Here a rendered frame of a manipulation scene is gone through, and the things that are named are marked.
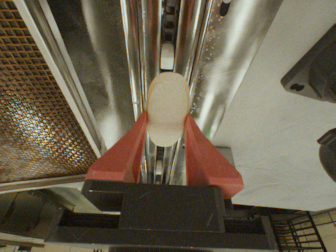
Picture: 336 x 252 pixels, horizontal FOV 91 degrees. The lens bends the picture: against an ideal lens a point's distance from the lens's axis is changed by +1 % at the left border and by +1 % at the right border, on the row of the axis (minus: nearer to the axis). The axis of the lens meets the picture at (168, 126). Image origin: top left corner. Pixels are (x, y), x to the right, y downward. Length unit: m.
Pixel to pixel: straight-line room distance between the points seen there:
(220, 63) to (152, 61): 0.07
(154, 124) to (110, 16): 0.13
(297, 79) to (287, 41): 0.05
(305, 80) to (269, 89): 0.04
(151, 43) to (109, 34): 0.06
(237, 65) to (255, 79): 0.08
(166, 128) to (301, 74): 0.20
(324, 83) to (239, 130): 0.16
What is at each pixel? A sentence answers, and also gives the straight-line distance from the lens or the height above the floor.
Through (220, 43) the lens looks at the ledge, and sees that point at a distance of 0.19.
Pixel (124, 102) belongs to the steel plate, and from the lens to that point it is 0.29.
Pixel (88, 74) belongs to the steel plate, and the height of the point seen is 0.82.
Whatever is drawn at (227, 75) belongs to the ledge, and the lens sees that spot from 0.21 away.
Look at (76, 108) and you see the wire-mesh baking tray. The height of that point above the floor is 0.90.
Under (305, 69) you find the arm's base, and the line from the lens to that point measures 0.28.
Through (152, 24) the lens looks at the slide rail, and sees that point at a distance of 0.19.
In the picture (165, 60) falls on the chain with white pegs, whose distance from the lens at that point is 0.18.
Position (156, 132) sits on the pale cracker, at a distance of 0.16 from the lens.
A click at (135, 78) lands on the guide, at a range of 0.20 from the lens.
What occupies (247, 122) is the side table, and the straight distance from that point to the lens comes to 0.35.
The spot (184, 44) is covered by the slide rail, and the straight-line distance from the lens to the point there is 0.19.
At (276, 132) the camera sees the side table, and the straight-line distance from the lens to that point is 0.41.
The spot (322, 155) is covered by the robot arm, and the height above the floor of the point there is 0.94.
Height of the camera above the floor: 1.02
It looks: 39 degrees down
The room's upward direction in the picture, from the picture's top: 179 degrees counter-clockwise
